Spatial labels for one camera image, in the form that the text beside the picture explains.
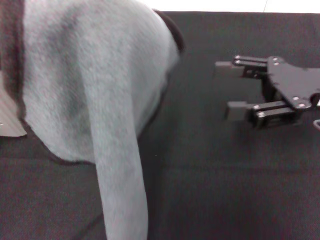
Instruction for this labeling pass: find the grey perforated storage box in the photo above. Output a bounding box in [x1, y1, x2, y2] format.
[0, 71, 29, 139]

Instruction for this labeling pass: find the grey towel with black trim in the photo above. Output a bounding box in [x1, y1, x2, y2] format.
[0, 0, 186, 240]

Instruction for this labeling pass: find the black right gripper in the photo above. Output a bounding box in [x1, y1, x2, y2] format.
[214, 55, 320, 129]

